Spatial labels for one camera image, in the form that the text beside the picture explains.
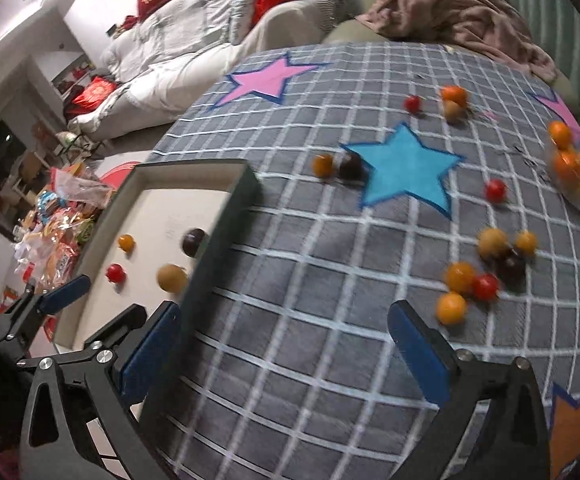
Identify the red tomato in cluster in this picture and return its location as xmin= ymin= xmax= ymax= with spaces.
xmin=472 ymin=273 xmax=499 ymax=302

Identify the tan round fruit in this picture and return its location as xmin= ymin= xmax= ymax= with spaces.
xmin=156 ymin=263 xmax=188 ymax=295

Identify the red cushion on floor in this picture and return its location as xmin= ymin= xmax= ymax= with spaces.
xmin=63 ymin=76 xmax=118 ymax=120

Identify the tan fruit in cluster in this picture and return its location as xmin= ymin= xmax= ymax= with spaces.
xmin=478 ymin=228 xmax=509 ymax=260

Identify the pinkish brown blanket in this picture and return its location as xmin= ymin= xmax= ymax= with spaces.
xmin=356 ymin=0 xmax=558 ymax=84

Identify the orange mandarin far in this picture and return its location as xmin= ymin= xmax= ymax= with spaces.
xmin=441 ymin=86 xmax=468 ymax=108

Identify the orange tomato by blue star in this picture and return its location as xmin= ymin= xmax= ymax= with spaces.
xmin=312 ymin=154 xmax=334 ymax=180

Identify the white shallow tray box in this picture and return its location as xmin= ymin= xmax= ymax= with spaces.
xmin=51 ymin=158 xmax=262 ymax=356

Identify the dark purple tomato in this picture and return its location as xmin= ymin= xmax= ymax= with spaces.
xmin=338 ymin=152 xmax=365 ymax=182
xmin=180 ymin=228 xmax=206 ymax=258
xmin=495 ymin=247 xmax=526 ymax=284

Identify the grey checkered star tablecloth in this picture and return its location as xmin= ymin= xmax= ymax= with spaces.
xmin=151 ymin=44 xmax=580 ymax=479

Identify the dark purple tomato by star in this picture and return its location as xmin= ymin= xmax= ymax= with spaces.
xmin=338 ymin=152 xmax=365 ymax=182

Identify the red cherry tomato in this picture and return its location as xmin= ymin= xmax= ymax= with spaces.
xmin=106 ymin=263 xmax=126 ymax=284

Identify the white sofa with quilt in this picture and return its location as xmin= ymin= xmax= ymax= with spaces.
xmin=68 ymin=0 xmax=336 ymax=141

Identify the red round floor mat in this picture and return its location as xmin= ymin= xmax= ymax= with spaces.
xmin=97 ymin=160 xmax=139 ymax=190

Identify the yellow orange tomato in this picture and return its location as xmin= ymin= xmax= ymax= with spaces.
xmin=435 ymin=292 xmax=468 ymax=326

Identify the mandarin on bowl top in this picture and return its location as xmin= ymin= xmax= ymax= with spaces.
xmin=547 ymin=120 xmax=573 ymax=151

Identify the small red tomato far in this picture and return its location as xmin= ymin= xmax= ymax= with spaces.
xmin=404 ymin=94 xmax=422 ymax=115

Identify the small orange tomato cluster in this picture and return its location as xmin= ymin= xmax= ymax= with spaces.
xmin=514 ymin=230 xmax=538 ymax=258

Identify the red tomato right of star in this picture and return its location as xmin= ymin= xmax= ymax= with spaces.
xmin=484 ymin=179 xmax=507 ymax=204

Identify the tan fruit beside mandarin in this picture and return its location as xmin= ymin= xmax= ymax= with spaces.
xmin=443 ymin=100 xmax=465 ymax=124

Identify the pile of snack packages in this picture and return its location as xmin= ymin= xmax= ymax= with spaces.
xmin=2 ymin=160 xmax=114 ymax=309

